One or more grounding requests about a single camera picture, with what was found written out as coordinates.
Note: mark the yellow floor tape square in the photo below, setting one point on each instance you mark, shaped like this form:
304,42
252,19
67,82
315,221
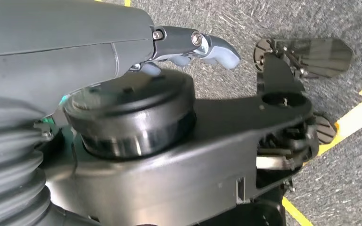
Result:
356,115

